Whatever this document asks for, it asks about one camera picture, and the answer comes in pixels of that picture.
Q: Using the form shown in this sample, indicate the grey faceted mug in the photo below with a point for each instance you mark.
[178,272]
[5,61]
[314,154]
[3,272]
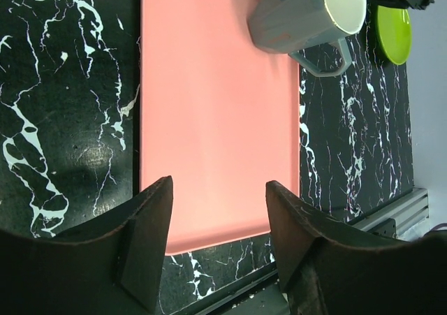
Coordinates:
[289,26]

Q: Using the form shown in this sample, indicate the lime green plate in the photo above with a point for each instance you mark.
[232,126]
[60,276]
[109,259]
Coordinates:
[394,33]

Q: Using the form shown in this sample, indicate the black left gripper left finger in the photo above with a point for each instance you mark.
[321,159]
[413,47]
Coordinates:
[111,264]

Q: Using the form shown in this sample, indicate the pink plastic tray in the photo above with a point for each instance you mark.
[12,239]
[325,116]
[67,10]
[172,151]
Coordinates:
[218,115]

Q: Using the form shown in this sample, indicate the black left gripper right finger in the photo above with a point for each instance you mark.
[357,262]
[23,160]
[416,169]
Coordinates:
[328,267]

